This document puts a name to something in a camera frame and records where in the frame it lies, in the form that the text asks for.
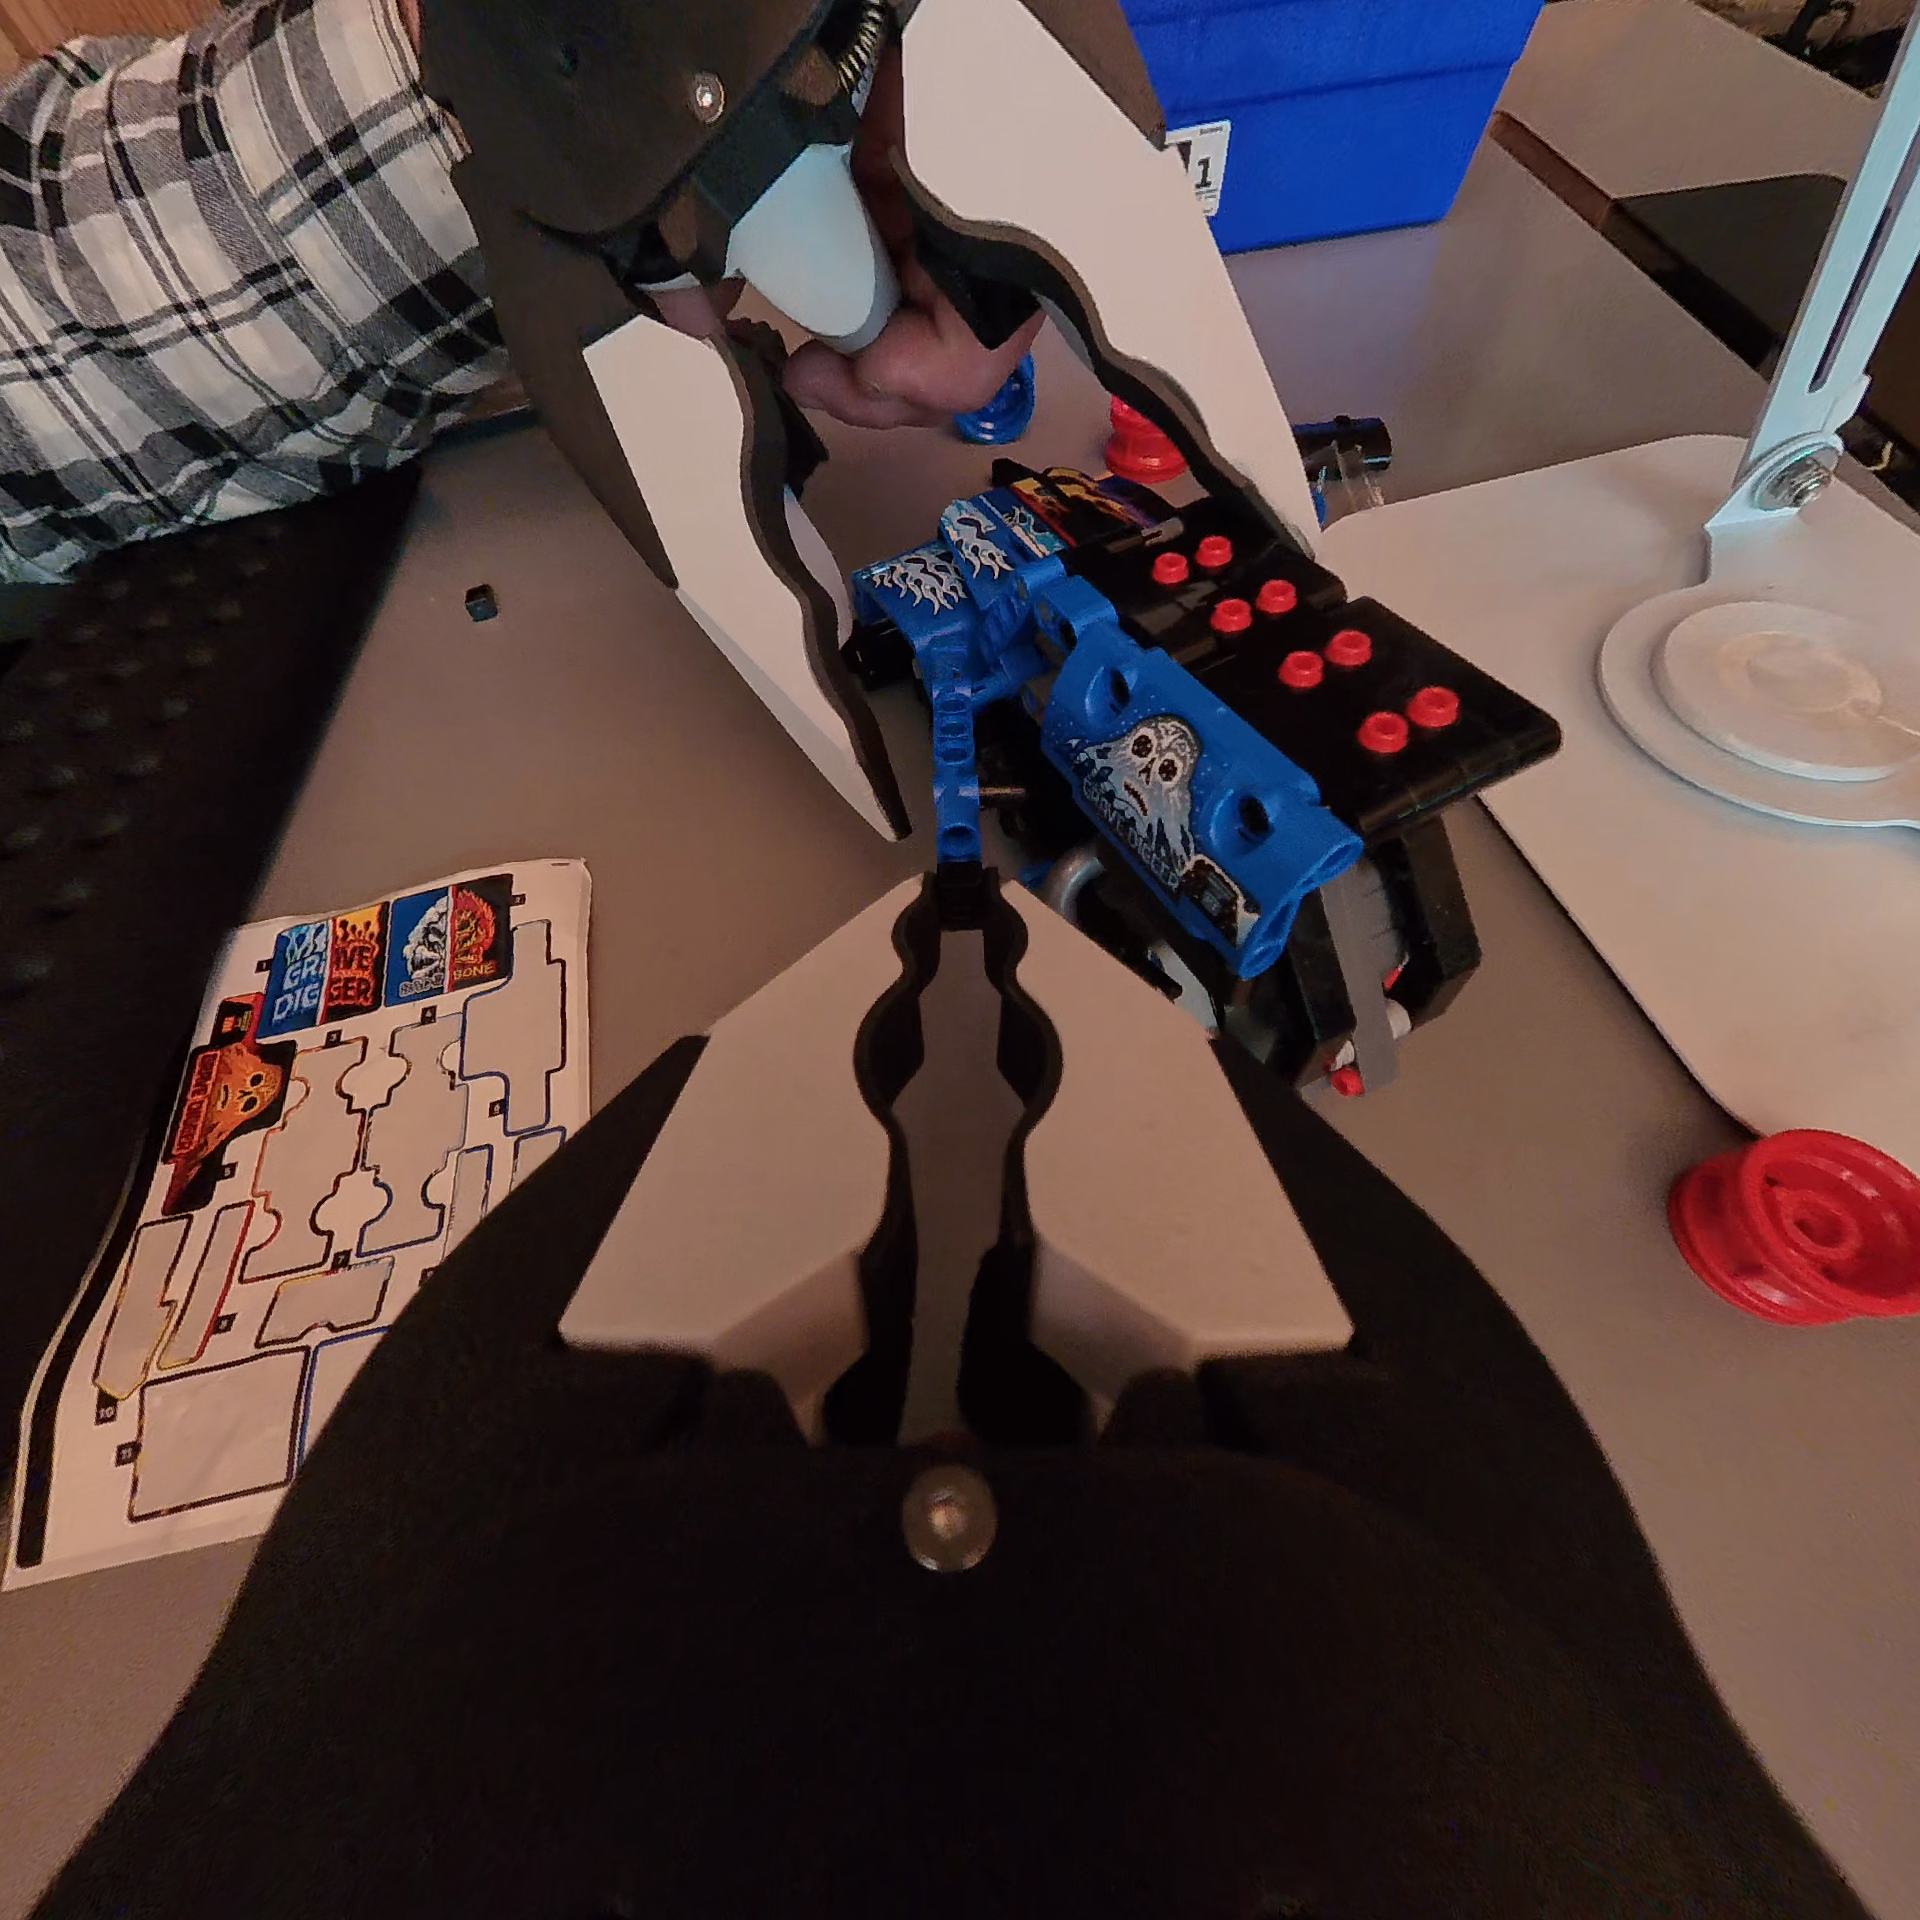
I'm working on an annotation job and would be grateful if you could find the white metal stand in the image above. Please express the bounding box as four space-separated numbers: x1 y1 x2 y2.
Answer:
1321 0 1920 1171

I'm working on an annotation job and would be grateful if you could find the person's left forearm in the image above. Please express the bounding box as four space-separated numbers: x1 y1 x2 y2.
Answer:
0 0 512 580

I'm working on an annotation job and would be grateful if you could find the blue black toy truck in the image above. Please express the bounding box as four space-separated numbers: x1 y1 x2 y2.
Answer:
841 459 1565 1105

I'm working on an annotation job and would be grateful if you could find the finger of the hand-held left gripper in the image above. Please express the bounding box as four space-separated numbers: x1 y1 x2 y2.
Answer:
898 0 1332 561
582 313 917 847

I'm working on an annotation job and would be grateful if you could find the blue toy wheel rim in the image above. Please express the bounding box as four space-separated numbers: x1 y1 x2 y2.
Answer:
955 353 1040 448

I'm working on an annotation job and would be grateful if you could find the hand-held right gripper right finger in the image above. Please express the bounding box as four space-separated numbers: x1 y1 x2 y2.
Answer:
960 877 1360 1434

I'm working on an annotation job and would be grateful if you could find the dark desk cable hatch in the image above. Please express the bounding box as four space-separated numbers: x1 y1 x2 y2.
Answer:
1605 172 1876 378

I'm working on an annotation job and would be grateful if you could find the blue plastic bin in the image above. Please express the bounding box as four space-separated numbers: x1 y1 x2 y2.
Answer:
1118 0 1546 257

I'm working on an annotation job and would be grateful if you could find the red toy wheel rim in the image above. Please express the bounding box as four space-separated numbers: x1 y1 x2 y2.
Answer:
1668 1128 1920 1328
1104 393 1190 486

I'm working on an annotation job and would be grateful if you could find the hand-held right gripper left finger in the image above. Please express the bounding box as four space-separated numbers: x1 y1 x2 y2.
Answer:
558 877 920 1442

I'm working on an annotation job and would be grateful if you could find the white sticker sheet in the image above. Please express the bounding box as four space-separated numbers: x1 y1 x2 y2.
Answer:
0 857 593 1591

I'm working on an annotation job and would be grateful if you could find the person's left hand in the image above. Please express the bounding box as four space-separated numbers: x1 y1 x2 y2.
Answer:
650 226 1040 436

